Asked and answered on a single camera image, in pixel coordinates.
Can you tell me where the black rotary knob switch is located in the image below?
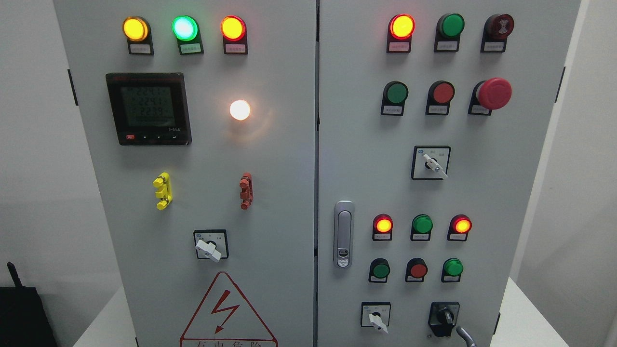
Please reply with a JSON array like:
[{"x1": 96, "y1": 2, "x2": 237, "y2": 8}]
[{"x1": 428, "y1": 302, "x2": 460, "y2": 337}]

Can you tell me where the red terminal connector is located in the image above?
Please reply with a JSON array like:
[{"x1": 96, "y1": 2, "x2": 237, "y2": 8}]
[{"x1": 239, "y1": 172, "x2": 254, "y2": 210}]

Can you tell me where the red lit indicator lower left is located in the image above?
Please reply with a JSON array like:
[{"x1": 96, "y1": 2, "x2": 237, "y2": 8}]
[{"x1": 372, "y1": 214, "x2": 394, "y2": 241}]

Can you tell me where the white lit indicator light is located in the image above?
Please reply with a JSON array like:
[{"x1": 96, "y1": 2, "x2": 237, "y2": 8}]
[{"x1": 229, "y1": 100, "x2": 251, "y2": 121}]

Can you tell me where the green push button upper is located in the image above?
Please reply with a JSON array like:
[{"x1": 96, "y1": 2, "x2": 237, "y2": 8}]
[{"x1": 380, "y1": 80, "x2": 409, "y2": 116}]

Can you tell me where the green push button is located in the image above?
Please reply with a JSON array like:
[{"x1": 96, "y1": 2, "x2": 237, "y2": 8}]
[
  {"x1": 368, "y1": 258, "x2": 391, "y2": 283},
  {"x1": 380, "y1": 80, "x2": 409, "y2": 116},
  {"x1": 441, "y1": 258, "x2": 464, "y2": 283}
]

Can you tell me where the green push button lower left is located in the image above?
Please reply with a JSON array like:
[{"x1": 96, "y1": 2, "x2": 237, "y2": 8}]
[{"x1": 368, "y1": 258, "x2": 391, "y2": 283}]

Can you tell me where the grey electrical cabinet left door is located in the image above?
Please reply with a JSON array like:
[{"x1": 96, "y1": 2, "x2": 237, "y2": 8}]
[{"x1": 54, "y1": 0, "x2": 317, "y2": 347}]

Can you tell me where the grey electrical cabinet door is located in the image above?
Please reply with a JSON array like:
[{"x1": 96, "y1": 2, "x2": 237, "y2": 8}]
[
  {"x1": 54, "y1": 0, "x2": 317, "y2": 347},
  {"x1": 317, "y1": 0, "x2": 580, "y2": 347}
]

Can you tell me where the green indicator lower middle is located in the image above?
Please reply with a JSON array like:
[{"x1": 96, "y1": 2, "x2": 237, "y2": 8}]
[{"x1": 410, "y1": 214, "x2": 433, "y2": 241}]

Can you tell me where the grey electrical cabinet right door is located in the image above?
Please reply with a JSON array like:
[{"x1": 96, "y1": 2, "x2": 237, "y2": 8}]
[{"x1": 317, "y1": 0, "x2": 580, "y2": 347}]

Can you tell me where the red push button lower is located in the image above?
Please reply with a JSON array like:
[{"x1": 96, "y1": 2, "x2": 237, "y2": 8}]
[{"x1": 405, "y1": 257, "x2": 428, "y2": 282}]

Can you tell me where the red push button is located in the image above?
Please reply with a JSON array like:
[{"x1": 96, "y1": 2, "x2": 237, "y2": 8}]
[
  {"x1": 425, "y1": 80, "x2": 456, "y2": 116},
  {"x1": 405, "y1": 257, "x2": 428, "y2": 282}
]

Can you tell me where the yellow terminal connector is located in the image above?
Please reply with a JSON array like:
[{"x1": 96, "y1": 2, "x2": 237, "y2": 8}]
[{"x1": 152, "y1": 172, "x2": 173, "y2": 210}]

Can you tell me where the red push button upper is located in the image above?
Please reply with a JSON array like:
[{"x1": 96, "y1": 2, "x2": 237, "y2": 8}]
[{"x1": 425, "y1": 80, "x2": 456, "y2": 116}]

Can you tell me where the red lit indicator lower right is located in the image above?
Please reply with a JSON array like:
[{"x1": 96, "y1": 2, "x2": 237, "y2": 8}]
[{"x1": 447, "y1": 214, "x2": 472, "y2": 241}]

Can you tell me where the red lit indicator light left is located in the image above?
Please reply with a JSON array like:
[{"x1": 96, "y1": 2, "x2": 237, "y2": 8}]
[{"x1": 220, "y1": 15, "x2": 248, "y2": 55}]

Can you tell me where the red high voltage warning sticker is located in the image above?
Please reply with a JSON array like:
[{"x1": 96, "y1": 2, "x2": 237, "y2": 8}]
[{"x1": 179, "y1": 271, "x2": 278, "y2": 347}]

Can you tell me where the black digital power meter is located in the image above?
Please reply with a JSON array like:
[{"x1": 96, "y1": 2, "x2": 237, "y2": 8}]
[{"x1": 106, "y1": 72, "x2": 192, "y2": 147}]

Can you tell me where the green push button lower right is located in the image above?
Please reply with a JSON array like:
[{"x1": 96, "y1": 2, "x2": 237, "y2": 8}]
[{"x1": 441, "y1": 258, "x2": 464, "y2": 283}]

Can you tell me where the red lit indicator top right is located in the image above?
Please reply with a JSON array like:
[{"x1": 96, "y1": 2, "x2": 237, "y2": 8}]
[{"x1": 386, "y1": 13, "x2": 415, "y2": 53}]

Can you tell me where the green lit indicator light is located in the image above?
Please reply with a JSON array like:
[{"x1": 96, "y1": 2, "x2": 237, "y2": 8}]
[{"x1": 171, "y1": 15, "x2": 203, "y2": 55}]

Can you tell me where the red emergency stop mushroom button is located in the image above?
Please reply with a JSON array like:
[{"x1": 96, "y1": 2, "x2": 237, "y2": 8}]
[{"x1": 468, "y1": 77, "x2": 512, "y2": 116}]

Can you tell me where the green indicator top right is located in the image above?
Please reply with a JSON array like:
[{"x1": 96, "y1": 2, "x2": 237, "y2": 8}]
[{"x1": 434, "y1": 13, "x2": 465, "y2": 53}]

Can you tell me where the yellow indicator light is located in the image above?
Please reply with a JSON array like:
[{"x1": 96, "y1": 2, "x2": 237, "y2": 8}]
[{"x1": 122, "y1": 16, "x2": 154, "y2": 55}]

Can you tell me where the red black buzzer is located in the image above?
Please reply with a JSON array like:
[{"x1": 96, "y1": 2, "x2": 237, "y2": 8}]
[{"x1": 481, "y1": 13, "x2": 515, "y2": 53}]

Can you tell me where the black box with antenna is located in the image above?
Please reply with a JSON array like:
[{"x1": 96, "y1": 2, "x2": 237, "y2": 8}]
[{"x1": 0, "y1": 262, "x2": 57, "y2": 347}]

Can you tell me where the silver door lock handle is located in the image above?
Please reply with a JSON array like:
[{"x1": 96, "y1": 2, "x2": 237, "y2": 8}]
[{"x1": 333, "y1": 200, "x2": 355, "y2": 268}]

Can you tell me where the white selector switch left door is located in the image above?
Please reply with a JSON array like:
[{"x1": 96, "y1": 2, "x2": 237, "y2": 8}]
[{"x1": 193, "y1": 230, "x2": 229, "y2": 262}]

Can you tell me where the white selector switch upper right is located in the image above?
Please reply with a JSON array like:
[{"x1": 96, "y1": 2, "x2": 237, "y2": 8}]
[{"x1": 411, "y1": 146, "x2": 451, "y2": 180}]

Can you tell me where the white selector switch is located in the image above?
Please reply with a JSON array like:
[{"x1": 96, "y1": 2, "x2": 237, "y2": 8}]
[
  {"x1": 411, "y1": 146, "x2": 451, "y2": 180},
  {"x1": 361, "y1": 301, "x2": 391, "y2": 334}
]

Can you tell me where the white selector switch bottom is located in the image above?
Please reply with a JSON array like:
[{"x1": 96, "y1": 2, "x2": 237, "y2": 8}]
[{"x1": 361, "y1": 301, "x2": 391, "y2": 334}]

